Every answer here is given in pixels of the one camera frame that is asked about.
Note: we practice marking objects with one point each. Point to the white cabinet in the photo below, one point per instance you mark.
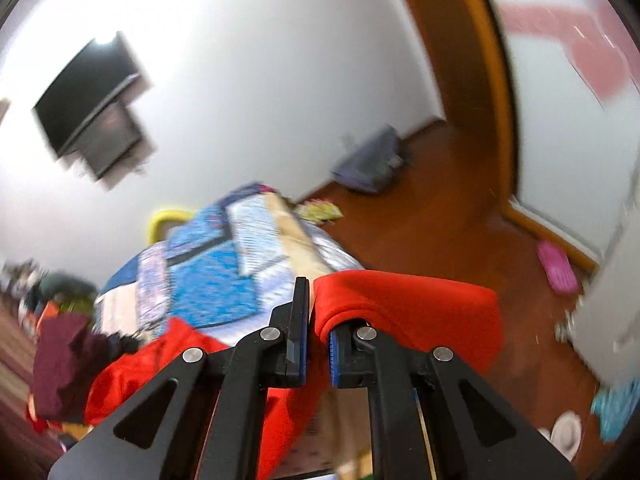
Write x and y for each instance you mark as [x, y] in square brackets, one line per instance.
[615, 300]

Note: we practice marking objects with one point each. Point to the maroon cloth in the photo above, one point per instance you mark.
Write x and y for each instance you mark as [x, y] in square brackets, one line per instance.
[65, 360]

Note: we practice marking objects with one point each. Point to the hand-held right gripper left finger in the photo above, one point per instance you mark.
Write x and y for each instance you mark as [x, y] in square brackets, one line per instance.
[301, 360]

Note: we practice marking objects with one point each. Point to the wooden door frame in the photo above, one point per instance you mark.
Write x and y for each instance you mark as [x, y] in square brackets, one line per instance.
[492, 60]

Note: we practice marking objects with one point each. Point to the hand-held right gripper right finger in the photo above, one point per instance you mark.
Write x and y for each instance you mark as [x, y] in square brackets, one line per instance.
[334, 355]

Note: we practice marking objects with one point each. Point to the blue patterned bedspread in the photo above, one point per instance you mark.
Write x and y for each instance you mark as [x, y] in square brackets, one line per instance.
[210, 280]

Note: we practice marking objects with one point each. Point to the grey bag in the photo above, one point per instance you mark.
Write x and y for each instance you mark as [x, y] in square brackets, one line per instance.
[370, 165]

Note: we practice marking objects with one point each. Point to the red garment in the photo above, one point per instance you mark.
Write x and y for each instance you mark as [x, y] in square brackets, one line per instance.
[425, 310]

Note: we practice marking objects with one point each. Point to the white bowl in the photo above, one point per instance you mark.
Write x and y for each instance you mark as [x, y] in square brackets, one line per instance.
[567, 435]

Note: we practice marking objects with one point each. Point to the yellow plastic object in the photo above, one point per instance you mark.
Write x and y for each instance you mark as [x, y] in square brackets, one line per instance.
[157, 220]

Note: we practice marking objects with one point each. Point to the pink slipper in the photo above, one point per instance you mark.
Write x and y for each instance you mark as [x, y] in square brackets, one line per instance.
[557, 267]

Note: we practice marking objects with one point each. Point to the colourful packet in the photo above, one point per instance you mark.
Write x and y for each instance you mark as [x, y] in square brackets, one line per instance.
[320, 211]

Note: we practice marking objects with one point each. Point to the black wall television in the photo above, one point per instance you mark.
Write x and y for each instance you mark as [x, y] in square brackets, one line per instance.
[85, 95]

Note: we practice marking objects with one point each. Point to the light blue cloth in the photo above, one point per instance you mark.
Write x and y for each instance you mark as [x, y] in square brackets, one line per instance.
[617, 410]

